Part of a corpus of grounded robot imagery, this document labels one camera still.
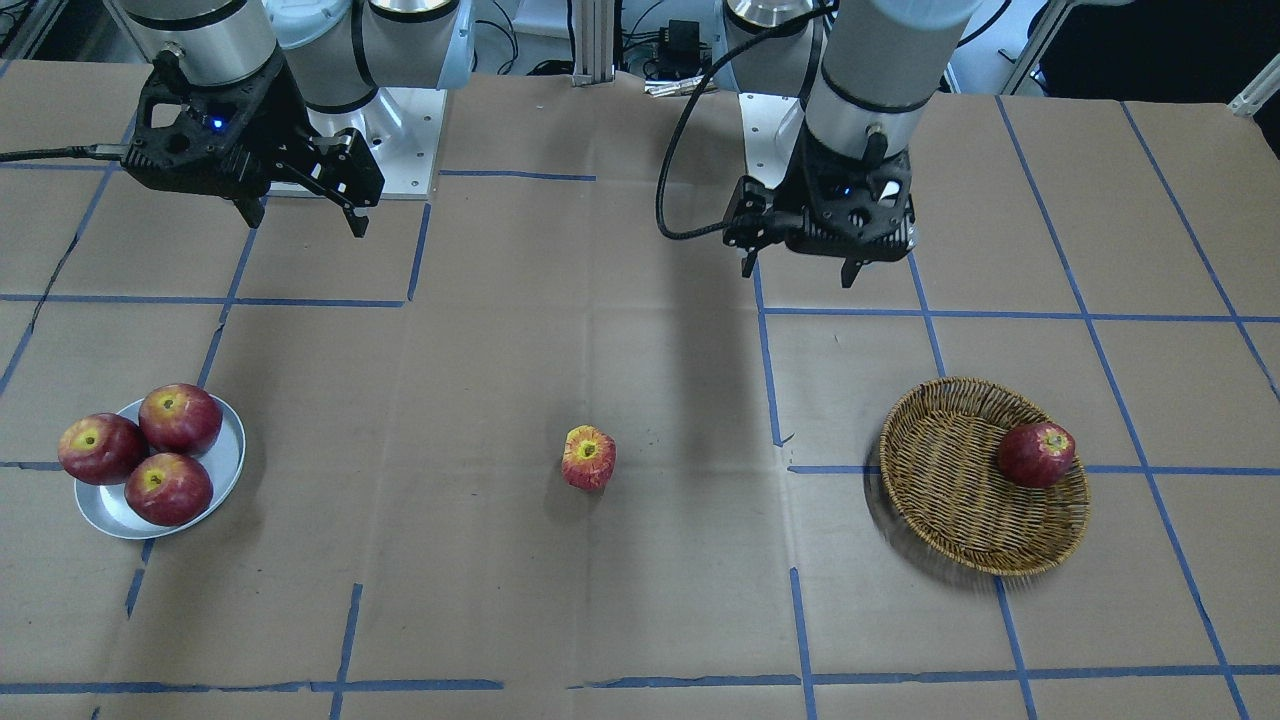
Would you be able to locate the striped red yellow apple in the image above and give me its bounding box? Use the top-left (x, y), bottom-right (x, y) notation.
top-left (561, 424), bottom-right (617, 492)

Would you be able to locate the dark red apple in basket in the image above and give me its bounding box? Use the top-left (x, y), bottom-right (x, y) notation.
top-left (996, 421), bottom-right (1076, 489)

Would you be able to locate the black braided cable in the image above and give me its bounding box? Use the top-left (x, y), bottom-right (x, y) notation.
top-left (655, 5), bottom-right (831, 242)

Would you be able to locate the red apple plate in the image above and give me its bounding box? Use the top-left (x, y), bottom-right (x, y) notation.
top-left (124, 452), bottom-right (214, 527)
top-left (58, 413), bottom-right (150, 486)
top-left (137, 383), bottom-right (223, 456)

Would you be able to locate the red apple plate back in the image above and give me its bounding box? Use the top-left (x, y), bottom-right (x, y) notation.
top-left (137, 383), bottom-right (223, 456)

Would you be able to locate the brown wicker basket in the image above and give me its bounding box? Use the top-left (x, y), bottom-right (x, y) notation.
top-left (878, 375), bottom-right (1092, 577)

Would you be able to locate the silver metal plate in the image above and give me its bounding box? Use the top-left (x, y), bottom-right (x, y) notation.
top-left (74, 395), bottom-right (246, 541)

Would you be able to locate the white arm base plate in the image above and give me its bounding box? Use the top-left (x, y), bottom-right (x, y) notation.
top-left (739, 94), bottom-right (804, 190)
top-left (308, 88), bottom-right (449, 201)

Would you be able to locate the black power adapter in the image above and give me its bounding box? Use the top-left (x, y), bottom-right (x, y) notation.
top-left (655, 19), bottom-right (704, 81)

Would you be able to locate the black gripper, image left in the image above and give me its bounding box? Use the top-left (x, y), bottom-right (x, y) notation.
top-left (120, 47), bottom-right (385, 238)

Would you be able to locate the aluminium frame post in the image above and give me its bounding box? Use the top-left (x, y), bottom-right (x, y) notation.
top-left (566, 0), bottom-right (622, 87)

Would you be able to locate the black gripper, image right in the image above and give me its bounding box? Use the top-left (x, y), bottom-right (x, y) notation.
top-left (723, 128), bottom-right (915, 290)

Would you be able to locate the red apple plate front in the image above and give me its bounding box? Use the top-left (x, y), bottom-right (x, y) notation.
top-left (124, 452), bottom-right (214, 527)

